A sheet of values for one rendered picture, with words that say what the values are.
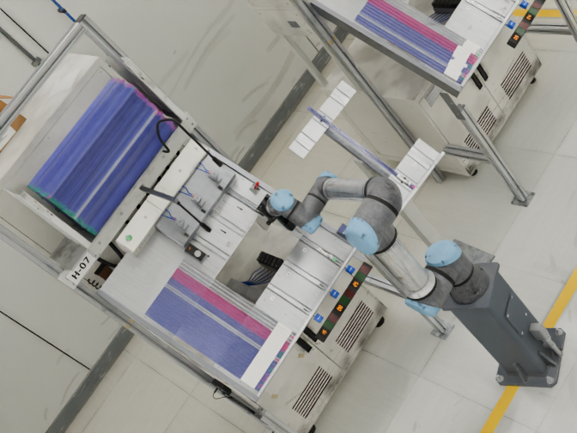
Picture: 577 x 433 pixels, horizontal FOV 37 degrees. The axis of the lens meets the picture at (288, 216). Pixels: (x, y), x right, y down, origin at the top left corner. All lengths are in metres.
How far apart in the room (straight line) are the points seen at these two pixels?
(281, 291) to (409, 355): 0.83
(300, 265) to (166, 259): 0.50
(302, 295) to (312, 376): 0.62
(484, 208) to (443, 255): 1.17
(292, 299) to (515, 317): 0.81
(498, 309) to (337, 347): 0.92
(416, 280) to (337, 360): 1.07
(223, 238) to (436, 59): 1.12
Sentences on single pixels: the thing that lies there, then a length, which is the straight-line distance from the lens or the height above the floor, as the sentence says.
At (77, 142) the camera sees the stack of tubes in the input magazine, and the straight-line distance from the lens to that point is 3.07.
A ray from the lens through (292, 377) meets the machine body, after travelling 3.65.
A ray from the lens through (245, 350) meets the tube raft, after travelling 3.16.
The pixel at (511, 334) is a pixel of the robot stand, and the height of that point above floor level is 0.33.
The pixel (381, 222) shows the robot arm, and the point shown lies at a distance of 2.59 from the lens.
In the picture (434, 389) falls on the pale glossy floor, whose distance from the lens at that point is 3.66.
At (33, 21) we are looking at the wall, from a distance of 4.58.
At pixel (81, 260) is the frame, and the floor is 1.36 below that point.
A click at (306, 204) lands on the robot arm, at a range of 2.94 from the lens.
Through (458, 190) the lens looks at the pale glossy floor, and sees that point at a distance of 4.21.
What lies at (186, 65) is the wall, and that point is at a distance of 4.98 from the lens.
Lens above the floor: 2.86
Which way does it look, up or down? 37 degrees down
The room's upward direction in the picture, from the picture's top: 45 degrees counter-clockwise
